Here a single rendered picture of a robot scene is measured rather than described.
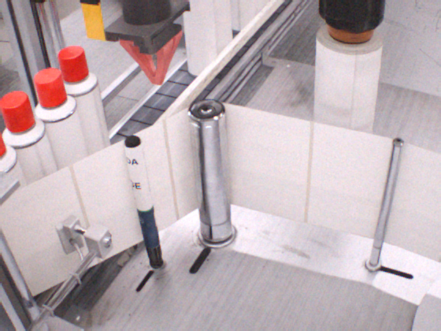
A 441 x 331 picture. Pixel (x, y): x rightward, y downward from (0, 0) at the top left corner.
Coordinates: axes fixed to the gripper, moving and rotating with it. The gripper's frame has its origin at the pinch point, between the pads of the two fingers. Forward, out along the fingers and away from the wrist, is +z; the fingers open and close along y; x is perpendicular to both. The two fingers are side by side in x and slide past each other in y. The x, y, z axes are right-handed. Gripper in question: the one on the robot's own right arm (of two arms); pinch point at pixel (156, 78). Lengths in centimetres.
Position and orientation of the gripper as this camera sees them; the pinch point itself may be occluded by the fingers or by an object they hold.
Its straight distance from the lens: 75.0
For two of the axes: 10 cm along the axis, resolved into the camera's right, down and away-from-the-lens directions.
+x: -9.0, -2.3, 3.7
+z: 0.7, 7.6, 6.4
